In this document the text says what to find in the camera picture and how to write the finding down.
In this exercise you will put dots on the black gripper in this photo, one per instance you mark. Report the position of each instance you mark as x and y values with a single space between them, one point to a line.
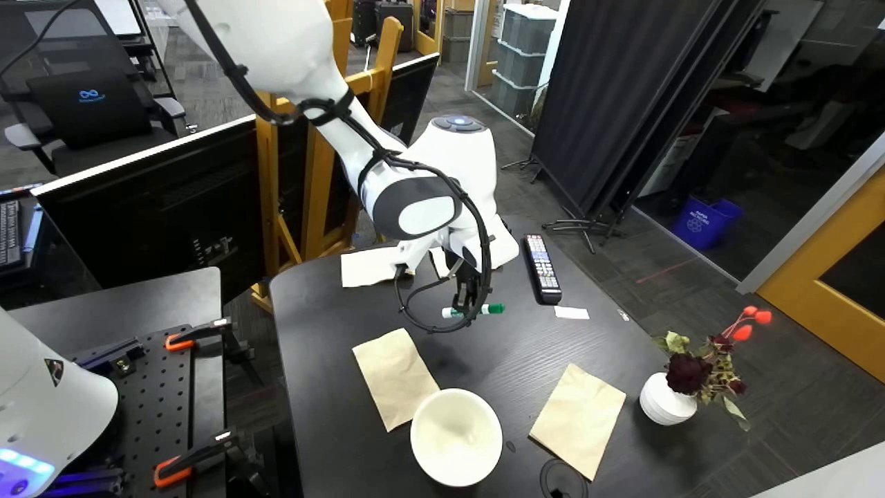
467 268

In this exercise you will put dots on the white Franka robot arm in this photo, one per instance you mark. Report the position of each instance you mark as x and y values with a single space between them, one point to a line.
277 45

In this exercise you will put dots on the white bowl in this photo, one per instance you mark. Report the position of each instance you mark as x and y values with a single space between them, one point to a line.
459 438

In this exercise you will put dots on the long black remote control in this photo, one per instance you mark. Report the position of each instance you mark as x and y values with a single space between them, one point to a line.
544 268

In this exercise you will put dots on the small white label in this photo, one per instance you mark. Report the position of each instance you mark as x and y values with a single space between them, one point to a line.
572 313

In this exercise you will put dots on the wooden easel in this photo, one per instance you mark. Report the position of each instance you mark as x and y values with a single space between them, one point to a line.
315 183

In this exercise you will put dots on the white round vase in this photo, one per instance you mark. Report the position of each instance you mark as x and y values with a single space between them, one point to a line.
666 405

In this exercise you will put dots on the white vase with flowers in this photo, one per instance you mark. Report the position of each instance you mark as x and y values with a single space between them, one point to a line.
707 370

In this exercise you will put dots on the blue plastic bin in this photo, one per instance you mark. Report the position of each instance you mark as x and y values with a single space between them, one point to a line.
707 222

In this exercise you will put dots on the grey plastic drawer stack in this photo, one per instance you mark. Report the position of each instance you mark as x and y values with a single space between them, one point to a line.
525 57

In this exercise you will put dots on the black folding room divider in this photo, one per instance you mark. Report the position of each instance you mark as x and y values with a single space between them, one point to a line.
618 93

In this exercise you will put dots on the large black panel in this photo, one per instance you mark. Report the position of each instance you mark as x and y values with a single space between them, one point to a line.
157 204

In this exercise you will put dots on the yellow wooden door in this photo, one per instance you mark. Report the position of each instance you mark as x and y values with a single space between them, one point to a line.
832 277

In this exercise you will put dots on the black laptop with blue logo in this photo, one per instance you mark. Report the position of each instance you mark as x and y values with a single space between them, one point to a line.
88 97

